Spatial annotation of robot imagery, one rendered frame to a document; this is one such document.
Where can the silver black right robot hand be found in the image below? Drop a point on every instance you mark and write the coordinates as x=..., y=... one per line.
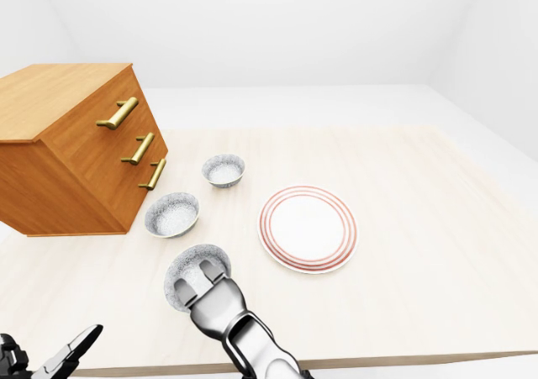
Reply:
x=218, y=307

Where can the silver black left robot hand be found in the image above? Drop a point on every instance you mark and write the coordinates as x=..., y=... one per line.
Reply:
x=54, y=360

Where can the patterned grey bowl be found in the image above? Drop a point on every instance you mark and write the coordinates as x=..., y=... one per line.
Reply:
x=189, y=261
x=223, y=171
x=172, y=216

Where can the white plate with red rings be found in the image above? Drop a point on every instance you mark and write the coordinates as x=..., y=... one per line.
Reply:
x=307, y=229

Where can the small wooden drawer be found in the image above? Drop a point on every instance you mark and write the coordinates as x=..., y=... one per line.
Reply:
x=130, y=198

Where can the medium wooden drawer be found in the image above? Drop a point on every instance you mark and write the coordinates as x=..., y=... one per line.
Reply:
x=113, y=160

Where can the large wooden drawer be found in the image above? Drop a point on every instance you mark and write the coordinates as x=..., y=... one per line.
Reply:
x=80, y=131

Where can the wooden cabinet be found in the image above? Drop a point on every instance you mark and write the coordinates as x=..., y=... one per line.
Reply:
x=46, y=101

